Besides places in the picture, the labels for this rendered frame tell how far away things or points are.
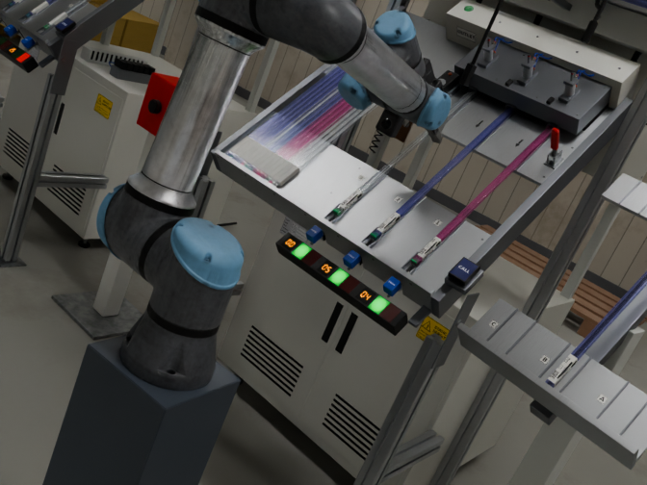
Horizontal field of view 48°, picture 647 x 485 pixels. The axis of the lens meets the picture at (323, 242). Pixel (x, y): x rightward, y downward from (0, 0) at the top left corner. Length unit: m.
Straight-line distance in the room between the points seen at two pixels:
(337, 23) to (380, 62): 0.14
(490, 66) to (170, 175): 0.94
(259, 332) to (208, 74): 1.15
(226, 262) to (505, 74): 0.96
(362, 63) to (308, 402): 1.15
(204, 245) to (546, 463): 0.80
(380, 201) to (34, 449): 0.97
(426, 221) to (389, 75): 0.45
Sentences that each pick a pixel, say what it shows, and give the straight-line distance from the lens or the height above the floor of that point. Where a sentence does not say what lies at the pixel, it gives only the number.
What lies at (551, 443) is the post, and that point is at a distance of 1.50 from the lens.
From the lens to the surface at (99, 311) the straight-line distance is 2.40.
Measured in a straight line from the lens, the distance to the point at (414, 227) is 1.56.
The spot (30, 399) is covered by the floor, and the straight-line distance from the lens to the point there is 2.00.
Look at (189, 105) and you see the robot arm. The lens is 1.14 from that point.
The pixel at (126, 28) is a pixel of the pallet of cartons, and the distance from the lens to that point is 5.89.
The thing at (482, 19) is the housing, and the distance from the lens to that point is 1.95.
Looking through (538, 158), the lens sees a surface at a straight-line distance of 1.70.
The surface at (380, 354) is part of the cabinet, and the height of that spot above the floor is 0.40.
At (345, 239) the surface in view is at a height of 0.72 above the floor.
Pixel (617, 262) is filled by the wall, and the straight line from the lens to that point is 5.56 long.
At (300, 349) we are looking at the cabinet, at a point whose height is 0.26.
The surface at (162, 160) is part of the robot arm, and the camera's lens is 1.15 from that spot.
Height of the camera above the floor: 1.17
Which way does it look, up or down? 18 degrees down
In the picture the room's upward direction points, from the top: 23 degrees clockwise
